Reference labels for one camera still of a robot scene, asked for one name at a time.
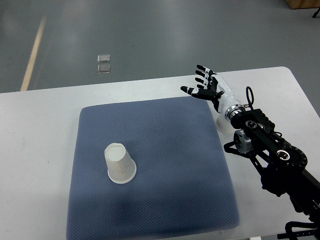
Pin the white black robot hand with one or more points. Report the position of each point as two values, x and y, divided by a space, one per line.
212 87

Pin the white paper cup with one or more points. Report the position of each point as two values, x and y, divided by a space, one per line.
224 125
121 168

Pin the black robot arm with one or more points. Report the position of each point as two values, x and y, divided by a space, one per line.
281 166

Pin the blue grey foam mat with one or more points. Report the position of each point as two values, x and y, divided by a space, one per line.
182 185

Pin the lower metal floor plate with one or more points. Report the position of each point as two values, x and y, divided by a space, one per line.
103 68

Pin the metal floor plate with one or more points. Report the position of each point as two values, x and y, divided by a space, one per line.
103 58
103 68

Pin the wooden box corner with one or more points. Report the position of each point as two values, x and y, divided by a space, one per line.
303 4

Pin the upper metal floor plate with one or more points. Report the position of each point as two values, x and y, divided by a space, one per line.
103 58

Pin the black tripod leg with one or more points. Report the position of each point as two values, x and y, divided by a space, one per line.
316 13

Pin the white paper cup on mat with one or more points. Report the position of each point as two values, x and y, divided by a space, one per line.
121 168

